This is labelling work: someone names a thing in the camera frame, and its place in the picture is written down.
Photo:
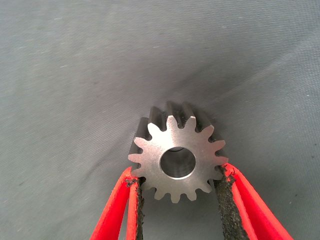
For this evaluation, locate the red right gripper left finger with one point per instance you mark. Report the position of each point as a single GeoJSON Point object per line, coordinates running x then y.
{"type": "Point", "coordinates": [117, 212]}

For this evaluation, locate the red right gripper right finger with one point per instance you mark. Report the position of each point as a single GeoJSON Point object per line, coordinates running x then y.
{"type": "Point", "coordinates": [245, 212]}

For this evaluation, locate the small steel spur gear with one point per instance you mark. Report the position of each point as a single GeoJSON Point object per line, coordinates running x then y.
{"type": "Point", "coordinates": [155, 155]}

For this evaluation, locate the dark grey table cloth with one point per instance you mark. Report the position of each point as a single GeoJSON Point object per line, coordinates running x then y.
{"type": "Point", "coordinates": [75, 75]}

